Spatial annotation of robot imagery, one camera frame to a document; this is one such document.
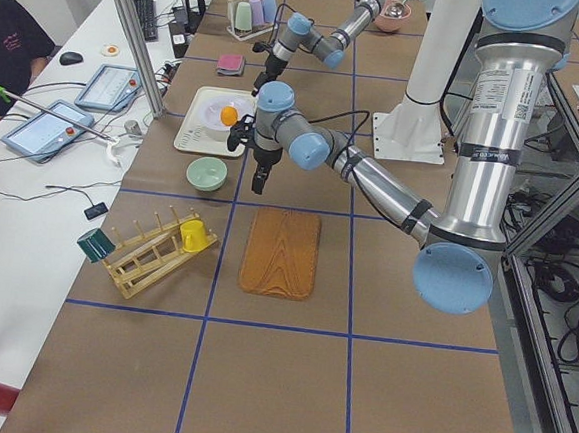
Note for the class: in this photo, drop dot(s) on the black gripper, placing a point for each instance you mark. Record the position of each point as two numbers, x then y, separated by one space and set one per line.
265 156
272 68

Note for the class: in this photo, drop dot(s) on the orange fruit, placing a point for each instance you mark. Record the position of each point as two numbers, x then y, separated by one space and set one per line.
229 116

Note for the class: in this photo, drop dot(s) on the white round plate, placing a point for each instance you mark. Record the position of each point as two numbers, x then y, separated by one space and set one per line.
210 110

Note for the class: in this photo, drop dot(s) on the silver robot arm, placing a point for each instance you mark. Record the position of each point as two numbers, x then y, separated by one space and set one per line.
300 31
520 42

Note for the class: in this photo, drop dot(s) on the cream bear tray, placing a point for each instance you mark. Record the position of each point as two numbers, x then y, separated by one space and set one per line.
193 137

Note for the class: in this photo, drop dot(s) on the pink cloth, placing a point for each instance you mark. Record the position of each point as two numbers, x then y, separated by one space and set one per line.
230 62

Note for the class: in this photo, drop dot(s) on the grey cloth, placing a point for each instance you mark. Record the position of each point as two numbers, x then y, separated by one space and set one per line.
229 72

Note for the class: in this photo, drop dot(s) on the green bowl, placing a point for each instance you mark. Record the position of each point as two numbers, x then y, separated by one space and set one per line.
207 174

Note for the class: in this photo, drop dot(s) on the green tumbler cup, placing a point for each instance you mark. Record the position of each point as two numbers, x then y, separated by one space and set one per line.
243 18

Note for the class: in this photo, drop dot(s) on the purple tumbler cup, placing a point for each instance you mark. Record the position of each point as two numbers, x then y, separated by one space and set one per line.
257 13

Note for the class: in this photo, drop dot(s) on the blue tumbler cup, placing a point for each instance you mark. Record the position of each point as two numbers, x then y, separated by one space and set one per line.
269 11

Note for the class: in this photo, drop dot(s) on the wooden cutting board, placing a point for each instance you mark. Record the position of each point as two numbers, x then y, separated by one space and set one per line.
281 254

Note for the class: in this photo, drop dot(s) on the yellow mug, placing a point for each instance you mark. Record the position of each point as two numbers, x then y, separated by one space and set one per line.
194 236

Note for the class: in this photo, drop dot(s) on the pink bowl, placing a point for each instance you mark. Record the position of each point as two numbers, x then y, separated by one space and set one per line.
389 24

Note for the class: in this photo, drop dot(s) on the black keyboard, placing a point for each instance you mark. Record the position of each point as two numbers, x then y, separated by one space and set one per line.
145 11

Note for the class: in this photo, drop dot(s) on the wooden dish rack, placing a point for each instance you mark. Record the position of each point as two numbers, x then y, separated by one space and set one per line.
146 258

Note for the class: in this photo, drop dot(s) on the metal scoop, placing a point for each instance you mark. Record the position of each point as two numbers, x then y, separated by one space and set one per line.
396 9

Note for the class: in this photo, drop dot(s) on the teach pendant far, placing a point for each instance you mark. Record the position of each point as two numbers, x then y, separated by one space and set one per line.
111 89

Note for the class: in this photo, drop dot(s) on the teach pendant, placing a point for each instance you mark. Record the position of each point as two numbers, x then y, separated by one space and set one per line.
111 89
41 137

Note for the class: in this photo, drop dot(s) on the dark green mug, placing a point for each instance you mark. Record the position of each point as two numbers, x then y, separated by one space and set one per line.
96 245

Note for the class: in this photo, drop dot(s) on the black computer mouse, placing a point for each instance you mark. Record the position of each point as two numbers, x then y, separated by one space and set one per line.
70 58

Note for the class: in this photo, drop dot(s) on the teach pendant near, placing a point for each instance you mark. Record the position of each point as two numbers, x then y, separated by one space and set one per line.
41 137

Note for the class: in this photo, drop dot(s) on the seated person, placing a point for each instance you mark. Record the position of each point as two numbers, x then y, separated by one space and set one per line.
24 49

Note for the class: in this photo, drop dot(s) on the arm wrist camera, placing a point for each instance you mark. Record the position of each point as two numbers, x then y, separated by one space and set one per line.
260 47
242 133

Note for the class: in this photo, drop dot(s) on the white wire cup rack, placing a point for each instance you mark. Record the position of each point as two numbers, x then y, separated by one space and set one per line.
265 28

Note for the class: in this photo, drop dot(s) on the aluminium frame post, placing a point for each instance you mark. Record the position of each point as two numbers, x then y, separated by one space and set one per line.
132 30

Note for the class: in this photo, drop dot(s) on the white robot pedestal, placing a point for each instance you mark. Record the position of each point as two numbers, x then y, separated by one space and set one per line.
411 132

